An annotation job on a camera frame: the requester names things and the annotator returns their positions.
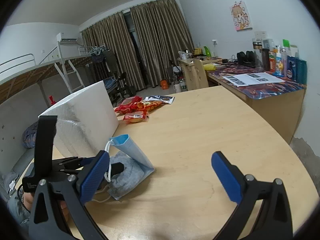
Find blue face mask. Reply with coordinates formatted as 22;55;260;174
95;134;155;200

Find grey towel cloth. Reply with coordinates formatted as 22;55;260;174
108;151;144;200

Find person right hand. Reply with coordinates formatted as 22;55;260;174
22;193;70;223

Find blue plaid blanket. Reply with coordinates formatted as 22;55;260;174
22;121;39;149

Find white styrofoam box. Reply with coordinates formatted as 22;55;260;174
41;81;118;157

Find red packaged bun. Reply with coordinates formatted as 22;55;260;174
123;111;149;124

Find red snack bag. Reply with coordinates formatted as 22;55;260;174
114;96;142;115

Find red pump lotion bottle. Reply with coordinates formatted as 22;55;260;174
49;95;56;106

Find orange chip bag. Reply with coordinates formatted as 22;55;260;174
134;95;175;112

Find black folding chair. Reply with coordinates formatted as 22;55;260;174
107;72;130;106

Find metal bunk bed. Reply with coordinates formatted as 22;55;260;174
1;39;106;103

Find white mug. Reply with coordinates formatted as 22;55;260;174
173;83;181;93

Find wooden smiley chair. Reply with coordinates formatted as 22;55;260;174
191;59;209;89

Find air conditioner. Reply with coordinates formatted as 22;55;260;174
56;32;78;44

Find wooden desk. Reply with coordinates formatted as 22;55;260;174
178;58;222;91

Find brown curtains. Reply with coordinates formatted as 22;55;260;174
81;0;194;91

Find printed paper sheet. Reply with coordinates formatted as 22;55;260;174
223;73;285;87

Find green plastic stand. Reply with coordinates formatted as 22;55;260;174
204;46;212;57

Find teal box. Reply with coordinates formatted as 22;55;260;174
297;59;308;85

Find black headphones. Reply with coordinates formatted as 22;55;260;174
236;51;255;68

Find dark thermos bottle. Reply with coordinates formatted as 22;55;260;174
261;48;270;71

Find anime girl poster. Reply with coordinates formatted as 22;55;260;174
230;1;252;31

